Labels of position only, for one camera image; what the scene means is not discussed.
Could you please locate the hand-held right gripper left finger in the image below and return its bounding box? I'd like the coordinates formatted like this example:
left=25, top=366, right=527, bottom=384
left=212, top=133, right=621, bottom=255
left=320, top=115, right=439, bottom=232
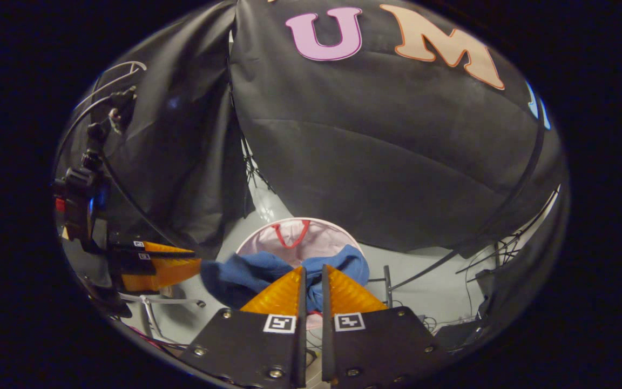
left=180, top=265, right=308, bottom=388

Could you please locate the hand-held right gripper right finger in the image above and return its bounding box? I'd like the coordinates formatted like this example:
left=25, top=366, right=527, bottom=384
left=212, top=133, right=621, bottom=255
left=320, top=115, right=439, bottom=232
left=321, top=264, right=453, bottom=386

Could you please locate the blue ribbed knit shirt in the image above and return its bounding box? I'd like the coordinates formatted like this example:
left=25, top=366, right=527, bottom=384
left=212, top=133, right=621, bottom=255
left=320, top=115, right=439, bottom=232
left=200, top=244, right=371, bottom=315

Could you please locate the pink laundry hamper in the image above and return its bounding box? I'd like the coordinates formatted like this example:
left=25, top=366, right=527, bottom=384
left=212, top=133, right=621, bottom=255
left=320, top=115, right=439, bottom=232
left=235, top=217, right=368, bottom=331

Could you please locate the white clothes hanger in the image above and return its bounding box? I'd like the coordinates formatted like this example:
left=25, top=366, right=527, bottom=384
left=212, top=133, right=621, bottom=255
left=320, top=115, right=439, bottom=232
left=73, top=61, right=148, bottom=111

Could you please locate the black backdrop stand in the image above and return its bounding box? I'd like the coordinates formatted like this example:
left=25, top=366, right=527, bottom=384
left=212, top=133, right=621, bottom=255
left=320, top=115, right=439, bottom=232
left=240, top=138, right=278, bottom=193

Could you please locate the black floor box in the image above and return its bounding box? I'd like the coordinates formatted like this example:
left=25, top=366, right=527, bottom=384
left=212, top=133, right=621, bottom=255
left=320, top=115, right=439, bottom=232
left=434, top=319, right=485, bottom=353

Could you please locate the black backdrop cloth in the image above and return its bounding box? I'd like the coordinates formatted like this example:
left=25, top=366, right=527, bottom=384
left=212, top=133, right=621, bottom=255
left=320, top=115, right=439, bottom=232
left=55, top=0, right=568, bottom=261

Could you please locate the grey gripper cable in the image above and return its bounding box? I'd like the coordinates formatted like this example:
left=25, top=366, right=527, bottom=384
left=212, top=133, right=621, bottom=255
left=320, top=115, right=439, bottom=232
left=53, top=95, right=124, bottom=164

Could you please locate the tangle of black cables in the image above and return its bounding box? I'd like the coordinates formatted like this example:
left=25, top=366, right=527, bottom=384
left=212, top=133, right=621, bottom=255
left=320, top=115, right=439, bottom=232
left=454, top=186, right=561, bottom=284

